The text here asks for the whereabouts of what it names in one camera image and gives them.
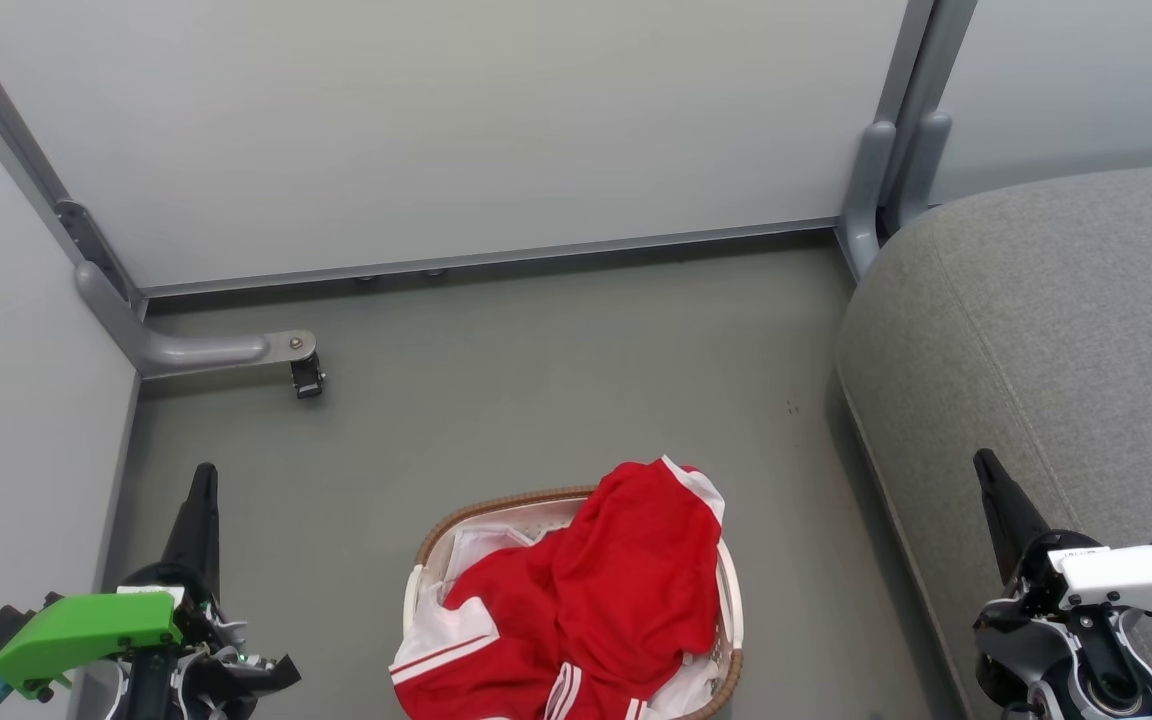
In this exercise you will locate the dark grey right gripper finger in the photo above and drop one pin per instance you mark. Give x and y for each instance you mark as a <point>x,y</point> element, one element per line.
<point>1008,510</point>

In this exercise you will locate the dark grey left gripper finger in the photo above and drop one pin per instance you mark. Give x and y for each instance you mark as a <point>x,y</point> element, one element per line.
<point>198,530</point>

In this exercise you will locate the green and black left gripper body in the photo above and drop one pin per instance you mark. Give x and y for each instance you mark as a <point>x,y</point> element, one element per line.
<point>86,625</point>

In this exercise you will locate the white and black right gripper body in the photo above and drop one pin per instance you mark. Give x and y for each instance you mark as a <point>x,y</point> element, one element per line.
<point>1126,578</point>

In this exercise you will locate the red and white sports jersey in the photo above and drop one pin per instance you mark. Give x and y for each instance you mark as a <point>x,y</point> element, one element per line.
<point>596,590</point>

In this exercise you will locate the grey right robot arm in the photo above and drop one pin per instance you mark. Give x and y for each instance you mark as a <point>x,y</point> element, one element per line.
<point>1026,650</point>

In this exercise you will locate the grey fabric sofa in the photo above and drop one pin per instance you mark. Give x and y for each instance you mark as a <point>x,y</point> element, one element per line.
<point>1056,330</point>

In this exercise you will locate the white cloth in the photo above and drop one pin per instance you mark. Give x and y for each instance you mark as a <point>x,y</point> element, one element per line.
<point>481,550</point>

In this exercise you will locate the grey metal partition foot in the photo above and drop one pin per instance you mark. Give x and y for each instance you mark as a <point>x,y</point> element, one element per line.
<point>196,350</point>

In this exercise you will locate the black caster wheel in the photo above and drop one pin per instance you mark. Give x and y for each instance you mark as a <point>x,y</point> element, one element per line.
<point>307,378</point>

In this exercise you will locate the white laundry basket brown rim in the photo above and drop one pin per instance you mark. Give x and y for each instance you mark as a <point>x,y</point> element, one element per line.
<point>731,600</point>

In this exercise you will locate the grey double partition post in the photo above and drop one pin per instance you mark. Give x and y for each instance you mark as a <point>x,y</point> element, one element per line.
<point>896,160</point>

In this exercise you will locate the grey metal partition rail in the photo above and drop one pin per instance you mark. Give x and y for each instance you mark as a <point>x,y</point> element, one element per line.
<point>496,258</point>

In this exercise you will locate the grey metal partition post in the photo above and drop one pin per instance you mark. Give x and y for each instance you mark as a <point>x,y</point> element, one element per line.
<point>6,130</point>

